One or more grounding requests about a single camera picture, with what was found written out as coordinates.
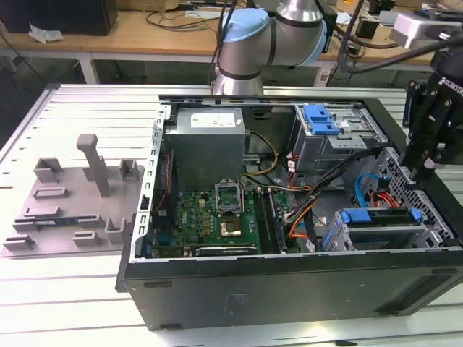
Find black cable bundle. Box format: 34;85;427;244
285;147;384;254

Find grey parts rack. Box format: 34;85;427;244
0;133;145;260

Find blue plastic drive bracket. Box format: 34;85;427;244
303;104;341;135

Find metal disk bay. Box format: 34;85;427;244
320;207;455;254

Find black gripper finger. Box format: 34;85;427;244
419;104;463;181
399;80;433;176

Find green motherboard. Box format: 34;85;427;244
153;187;301;258

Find orange wire bundle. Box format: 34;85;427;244
287;200;319;239

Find metal socket cover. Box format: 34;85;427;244
215;179;242;214

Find white crumpled plastic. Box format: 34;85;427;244
28;22;65;45

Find orange power wire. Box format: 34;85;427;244
365;190;403;210

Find RAM stick in slot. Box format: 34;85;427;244
266;189;287;253

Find black PC case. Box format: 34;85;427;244
114;87;463;332

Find black speaker box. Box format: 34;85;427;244
323;7;338;53

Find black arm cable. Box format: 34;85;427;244
338;38;449;75

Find grey power supply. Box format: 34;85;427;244
164;107;250;181

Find CPU socket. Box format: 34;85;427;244
218;215;243;238

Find wooden desk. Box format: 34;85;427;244
0;9;463;72

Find yellow black power wire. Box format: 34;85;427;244
241;130;279;179

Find RAM stick on rack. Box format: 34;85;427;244
32;215;77;227

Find hard disk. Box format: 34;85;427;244
320;207;423;250

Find large black box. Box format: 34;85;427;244
0;0;119;37

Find blue data wire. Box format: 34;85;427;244
355;174;391;209

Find metal drive cage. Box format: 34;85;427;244
291;103;384;184

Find black graphics card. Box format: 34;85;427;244
195;245;260;258

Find small black box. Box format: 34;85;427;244
356;17;381;39

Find black RAM slot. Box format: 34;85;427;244
252;191;273;254

